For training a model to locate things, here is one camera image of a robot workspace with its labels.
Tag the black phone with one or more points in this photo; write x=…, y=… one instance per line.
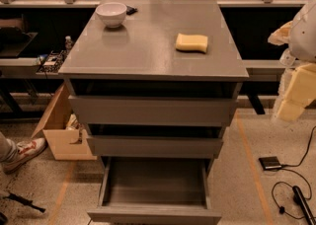
x=131, y=10

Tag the tray of small parts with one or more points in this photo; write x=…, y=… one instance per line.
x=51, y=63

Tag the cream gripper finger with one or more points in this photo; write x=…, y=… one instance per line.
x=281, y=35
x=297, y=90

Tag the black foot pedal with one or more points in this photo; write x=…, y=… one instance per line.
x=270, y=163

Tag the small plastic bottle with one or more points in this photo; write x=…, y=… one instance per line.
x=68, y=43

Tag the black cylindrical tool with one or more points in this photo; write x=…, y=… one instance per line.
x=301, y=201

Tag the grey trouser leg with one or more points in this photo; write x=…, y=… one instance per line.
x=8, y=149

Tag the grey drawer cabinet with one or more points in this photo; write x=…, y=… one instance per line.
x=140, y=60

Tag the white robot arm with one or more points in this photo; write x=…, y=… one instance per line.
x=302, y=40

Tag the cardboard box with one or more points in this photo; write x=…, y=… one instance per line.
x=65, y=143

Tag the black tool on floor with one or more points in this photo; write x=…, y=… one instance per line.
x=22, y=200

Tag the white bowl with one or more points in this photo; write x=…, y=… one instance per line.
x=112, y=14

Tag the grey bottom drawer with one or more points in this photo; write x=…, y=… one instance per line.
x=154, y=191

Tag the grey drawer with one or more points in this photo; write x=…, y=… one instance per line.
x=150, y=111
x=154, y=191
x=155, y=147

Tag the grey top drawer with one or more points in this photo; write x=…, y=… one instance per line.
x=150, y=111

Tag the white red sneaker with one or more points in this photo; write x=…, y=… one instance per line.
x=26, y=152

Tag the yellow sponge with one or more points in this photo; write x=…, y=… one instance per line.
x=192, y=43

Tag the grey middle drawer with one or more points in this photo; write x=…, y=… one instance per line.
x=155, y=147

